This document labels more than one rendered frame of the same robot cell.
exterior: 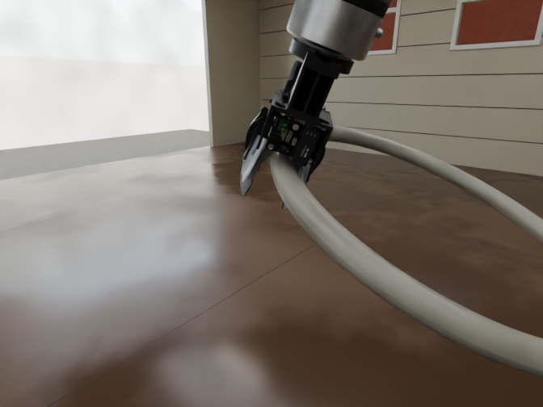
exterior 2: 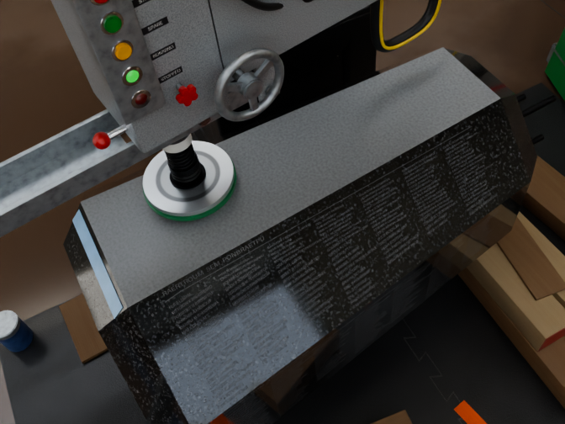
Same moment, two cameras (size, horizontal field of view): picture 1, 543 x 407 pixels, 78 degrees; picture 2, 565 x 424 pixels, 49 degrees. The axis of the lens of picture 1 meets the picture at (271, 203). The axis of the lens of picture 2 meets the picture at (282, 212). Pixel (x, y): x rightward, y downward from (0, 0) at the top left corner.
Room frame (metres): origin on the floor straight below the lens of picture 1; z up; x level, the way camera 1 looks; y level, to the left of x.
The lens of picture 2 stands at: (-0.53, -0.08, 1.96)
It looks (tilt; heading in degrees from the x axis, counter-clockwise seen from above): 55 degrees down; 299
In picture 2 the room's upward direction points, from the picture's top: 9 degrees counter-clockwise
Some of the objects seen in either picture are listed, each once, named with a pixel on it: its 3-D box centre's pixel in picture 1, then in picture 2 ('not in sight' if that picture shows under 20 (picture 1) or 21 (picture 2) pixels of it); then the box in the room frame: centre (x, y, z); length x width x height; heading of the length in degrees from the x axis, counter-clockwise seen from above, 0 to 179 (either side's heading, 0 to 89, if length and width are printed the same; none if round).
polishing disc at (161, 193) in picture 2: not in sight; (188, 177); (0.09, -0.78, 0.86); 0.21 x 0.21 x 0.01
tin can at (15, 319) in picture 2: not in sight; (11, 331); (0.81, -0.48, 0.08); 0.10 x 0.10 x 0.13
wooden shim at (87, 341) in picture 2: not in sight; (83, 326); (0.61, -0.60, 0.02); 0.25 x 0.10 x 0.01; 142
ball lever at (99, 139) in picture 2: not in sight; (112, 135); (0.10, -0.64, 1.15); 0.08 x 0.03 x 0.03; 57
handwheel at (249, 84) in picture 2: not in sight; (239, 76); (-0.07, -0.82, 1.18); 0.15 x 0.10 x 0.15; 57
